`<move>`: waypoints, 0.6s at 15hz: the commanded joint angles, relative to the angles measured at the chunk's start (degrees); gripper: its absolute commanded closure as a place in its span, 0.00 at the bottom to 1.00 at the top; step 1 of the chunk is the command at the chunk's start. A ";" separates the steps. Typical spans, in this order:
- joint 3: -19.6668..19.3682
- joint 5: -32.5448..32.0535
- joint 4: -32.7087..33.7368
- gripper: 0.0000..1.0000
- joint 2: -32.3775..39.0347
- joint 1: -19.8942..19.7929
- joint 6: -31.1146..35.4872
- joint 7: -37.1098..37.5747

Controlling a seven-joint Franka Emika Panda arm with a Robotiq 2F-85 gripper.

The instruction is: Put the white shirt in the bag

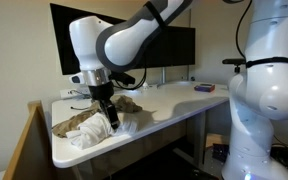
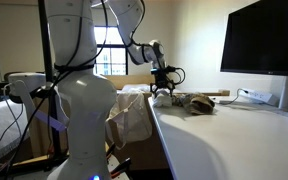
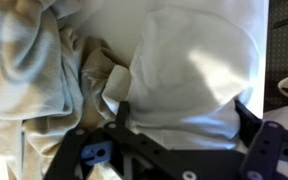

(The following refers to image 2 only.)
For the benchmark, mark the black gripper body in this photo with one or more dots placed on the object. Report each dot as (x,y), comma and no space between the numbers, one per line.
(165,78)

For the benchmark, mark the white shirt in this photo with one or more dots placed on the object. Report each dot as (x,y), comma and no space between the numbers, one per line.
(162,100)

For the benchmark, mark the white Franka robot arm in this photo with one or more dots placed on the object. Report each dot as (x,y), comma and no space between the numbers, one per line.
(84,100)

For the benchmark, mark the cream cloth bag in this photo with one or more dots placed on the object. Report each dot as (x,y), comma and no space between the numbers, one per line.
(134,120)

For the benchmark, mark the tan crumpled garment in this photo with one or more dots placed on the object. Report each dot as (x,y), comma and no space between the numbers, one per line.
(197,103)

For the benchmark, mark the white power strip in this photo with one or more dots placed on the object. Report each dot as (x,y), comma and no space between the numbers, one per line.
(259,96)

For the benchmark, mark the black wide monitor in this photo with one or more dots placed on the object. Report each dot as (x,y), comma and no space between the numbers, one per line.
(267,33)

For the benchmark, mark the black vertical pole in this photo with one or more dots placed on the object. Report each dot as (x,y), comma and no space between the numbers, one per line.
(45,40)

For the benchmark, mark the white desk lamp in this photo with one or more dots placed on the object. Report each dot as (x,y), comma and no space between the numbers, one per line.
(25,85)

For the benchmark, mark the white bedspread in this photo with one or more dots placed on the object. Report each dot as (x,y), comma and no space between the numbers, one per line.
(0,123)

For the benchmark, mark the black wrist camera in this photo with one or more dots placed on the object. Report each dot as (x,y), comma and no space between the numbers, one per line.
(155,71)

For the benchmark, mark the window with dark frame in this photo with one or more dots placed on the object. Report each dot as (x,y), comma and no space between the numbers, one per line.
(112,60)

